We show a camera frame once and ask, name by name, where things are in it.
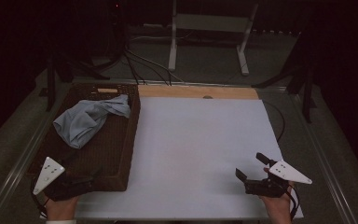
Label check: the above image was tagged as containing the black tripod stand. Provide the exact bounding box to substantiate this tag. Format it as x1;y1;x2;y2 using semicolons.
251;31;319;124
38;55;111;113

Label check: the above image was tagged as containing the brown wicker basket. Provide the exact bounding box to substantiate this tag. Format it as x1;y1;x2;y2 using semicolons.
26;82;142;192

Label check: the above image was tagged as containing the left hand-held gripper black cable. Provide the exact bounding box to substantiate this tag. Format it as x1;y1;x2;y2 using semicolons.
30;178;49;218

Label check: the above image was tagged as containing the thin black looped cable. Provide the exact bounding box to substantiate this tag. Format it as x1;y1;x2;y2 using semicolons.
262;100;286;144

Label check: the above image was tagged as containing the hand-held gripper black cable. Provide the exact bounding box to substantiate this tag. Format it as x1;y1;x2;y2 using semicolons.
30;178;49;218
287;186;301;222

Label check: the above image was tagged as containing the person's right hand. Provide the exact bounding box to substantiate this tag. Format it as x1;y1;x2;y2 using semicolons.
259;182;295;224

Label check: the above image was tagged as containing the white floor cable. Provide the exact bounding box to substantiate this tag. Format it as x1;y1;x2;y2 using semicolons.
130;35;187;43

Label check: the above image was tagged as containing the aluminium frame rail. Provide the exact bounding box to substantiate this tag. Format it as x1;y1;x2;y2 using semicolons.
0;82;76;224
71;78;288;92
287;90;358;224

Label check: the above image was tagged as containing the white board sheet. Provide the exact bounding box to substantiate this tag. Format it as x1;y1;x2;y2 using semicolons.
40;96;304;221

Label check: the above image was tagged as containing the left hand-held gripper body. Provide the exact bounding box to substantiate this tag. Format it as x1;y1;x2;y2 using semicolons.
32;156;95;202

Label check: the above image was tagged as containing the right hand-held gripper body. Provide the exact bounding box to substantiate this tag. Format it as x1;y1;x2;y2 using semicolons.
244;160;313;199

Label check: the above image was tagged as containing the right hand-held gripper black cable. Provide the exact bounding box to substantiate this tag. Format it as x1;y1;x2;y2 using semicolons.
287;186;301;222

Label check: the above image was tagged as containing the white power strip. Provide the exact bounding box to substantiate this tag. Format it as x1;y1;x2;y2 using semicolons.
251;28;302;35

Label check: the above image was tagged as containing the light blue knit garment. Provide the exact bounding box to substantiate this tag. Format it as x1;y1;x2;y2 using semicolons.
52;93;132;150

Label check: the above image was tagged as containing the white metal stand frame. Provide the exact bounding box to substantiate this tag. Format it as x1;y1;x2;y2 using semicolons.
167;0;259;77

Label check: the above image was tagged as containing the person's left hand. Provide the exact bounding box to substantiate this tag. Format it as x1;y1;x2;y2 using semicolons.
44;196;80;222

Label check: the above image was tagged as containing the black floor cable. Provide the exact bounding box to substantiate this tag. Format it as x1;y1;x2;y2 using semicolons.
127;50;172;87
123;46;147;86

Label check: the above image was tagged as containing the dark equipment with red light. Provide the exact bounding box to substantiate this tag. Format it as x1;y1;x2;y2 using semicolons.
109;0;128;60

